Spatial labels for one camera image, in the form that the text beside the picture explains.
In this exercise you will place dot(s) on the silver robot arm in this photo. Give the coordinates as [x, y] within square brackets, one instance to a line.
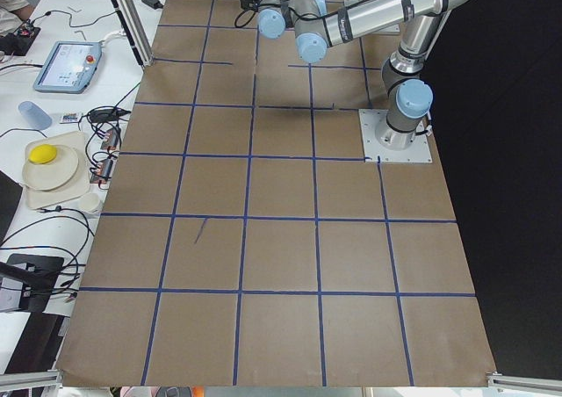
[317, 30]

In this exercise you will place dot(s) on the black laptop stand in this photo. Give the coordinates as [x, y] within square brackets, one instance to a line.
[27, 282]

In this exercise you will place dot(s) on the black power adapter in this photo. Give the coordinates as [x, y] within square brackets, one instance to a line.
[153, 4]

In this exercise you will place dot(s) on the blue teach pendant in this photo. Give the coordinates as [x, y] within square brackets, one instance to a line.
[69, 68]

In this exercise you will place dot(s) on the blue plastic cup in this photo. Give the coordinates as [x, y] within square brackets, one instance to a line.
[36, 117]

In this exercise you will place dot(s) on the beige tray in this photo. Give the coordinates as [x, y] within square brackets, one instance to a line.
[78, 185]

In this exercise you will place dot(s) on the white paper cup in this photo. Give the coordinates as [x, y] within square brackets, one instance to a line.
[90, 203]

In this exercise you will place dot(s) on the yellow lemon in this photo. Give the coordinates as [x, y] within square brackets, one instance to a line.
[43, 154]

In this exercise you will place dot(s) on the beige plate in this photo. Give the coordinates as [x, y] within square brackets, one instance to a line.
[45, 177]

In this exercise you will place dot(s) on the aluminium frame post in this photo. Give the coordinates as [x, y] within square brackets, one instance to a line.
[137, 38]

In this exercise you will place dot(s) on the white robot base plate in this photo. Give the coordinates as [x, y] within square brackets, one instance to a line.
[382, 144]

